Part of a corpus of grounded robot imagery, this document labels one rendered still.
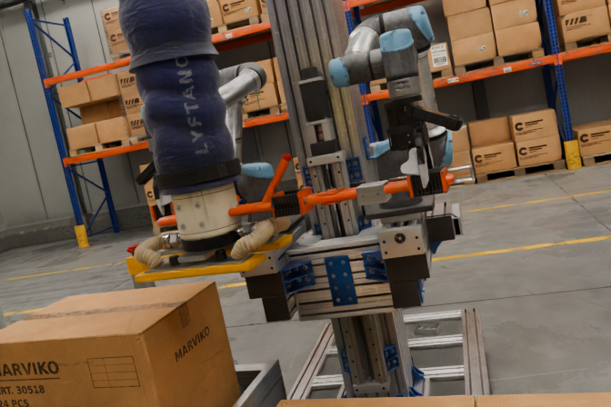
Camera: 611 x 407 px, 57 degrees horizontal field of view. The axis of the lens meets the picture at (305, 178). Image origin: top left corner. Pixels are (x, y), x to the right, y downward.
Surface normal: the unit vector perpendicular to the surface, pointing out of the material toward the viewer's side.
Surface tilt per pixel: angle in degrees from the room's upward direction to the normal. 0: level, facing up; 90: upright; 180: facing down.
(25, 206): 90
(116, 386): 90
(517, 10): 90
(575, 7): 91
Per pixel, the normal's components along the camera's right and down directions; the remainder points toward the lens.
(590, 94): -0.25, 0.14
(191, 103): 0.45, -0.31
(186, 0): 0.68, -0.37
